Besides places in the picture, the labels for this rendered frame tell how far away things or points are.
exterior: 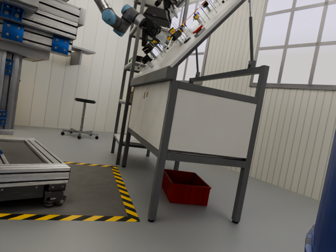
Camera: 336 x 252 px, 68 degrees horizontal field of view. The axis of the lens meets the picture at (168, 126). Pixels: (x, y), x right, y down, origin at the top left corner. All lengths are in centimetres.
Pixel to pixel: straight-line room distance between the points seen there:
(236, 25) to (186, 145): 261
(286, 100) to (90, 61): 334
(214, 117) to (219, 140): 14
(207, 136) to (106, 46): 382
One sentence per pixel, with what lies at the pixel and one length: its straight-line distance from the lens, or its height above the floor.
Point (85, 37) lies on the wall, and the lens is 488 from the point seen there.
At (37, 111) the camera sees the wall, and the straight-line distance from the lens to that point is 462.
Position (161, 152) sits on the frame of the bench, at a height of 40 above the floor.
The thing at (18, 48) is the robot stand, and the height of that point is 83.
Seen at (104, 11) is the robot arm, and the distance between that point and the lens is 165.
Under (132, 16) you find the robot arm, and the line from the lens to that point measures 173.
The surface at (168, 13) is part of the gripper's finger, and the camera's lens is 182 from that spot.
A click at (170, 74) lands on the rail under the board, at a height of 82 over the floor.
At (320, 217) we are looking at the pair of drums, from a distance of 31.
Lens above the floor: 64
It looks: 4 degrees down
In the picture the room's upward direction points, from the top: 10 degrees clockwise
